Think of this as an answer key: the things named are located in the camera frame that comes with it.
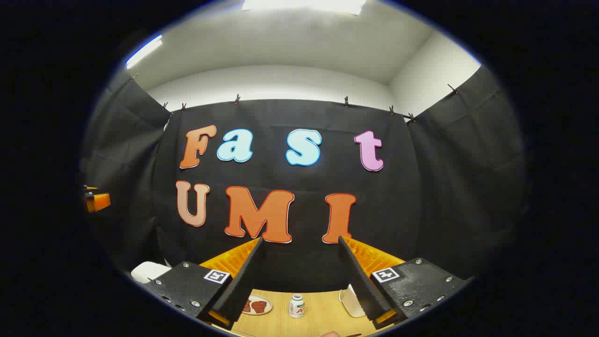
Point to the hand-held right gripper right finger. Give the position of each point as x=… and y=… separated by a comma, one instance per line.
x=362, y=285

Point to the red meat piece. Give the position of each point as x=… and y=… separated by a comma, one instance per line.
x=246, y=307
x=259, y=306

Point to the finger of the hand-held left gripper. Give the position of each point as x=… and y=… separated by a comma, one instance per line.
x=98, y=201

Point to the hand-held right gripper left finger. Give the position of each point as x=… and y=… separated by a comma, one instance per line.
x=238, y=285

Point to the white green-label bottle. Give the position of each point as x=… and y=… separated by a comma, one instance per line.
x=296, y=306

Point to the white toaster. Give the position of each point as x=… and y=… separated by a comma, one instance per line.
x=351, y=304

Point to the white rice cooker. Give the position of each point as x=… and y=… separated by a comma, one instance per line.
x=149, y=270

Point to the rectangular ceiling light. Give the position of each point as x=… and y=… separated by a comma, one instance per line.
x=304, y=4

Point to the white plate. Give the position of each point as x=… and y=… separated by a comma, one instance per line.
x=267, y=310

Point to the black backdrop cloth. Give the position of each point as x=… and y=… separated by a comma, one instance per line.
x=304, y=180

